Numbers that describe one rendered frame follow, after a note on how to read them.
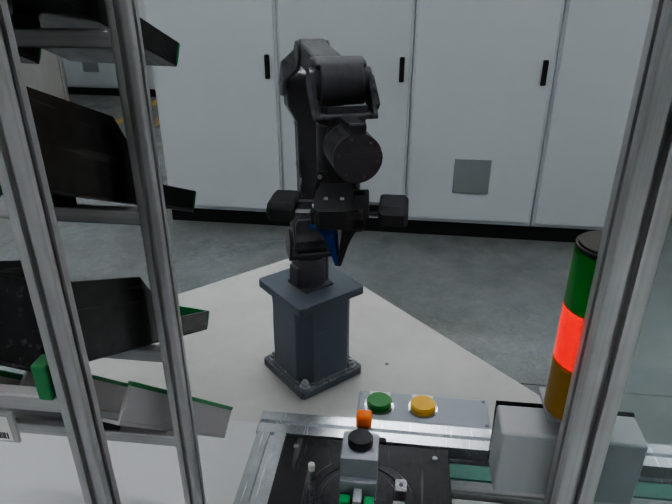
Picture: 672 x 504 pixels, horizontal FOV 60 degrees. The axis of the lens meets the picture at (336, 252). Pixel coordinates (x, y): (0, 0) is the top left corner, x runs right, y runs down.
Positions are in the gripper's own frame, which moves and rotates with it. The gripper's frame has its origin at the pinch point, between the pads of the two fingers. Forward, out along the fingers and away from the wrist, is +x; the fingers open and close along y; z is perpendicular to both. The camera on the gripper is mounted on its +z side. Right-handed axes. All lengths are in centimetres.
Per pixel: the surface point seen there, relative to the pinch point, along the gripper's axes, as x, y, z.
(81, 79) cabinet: 105, -428, -691
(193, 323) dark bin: 4.1, -15.6, 16.1
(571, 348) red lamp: -7.8, 22.2, 33.3
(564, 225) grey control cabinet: 113, 111, -280
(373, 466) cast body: 17.8, 6.8, 22.6
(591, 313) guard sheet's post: -11.8, 22.6, 34.6
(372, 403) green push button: 28.2, 5.5, -0.5
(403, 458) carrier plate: 28.4, 10.6, 10.4
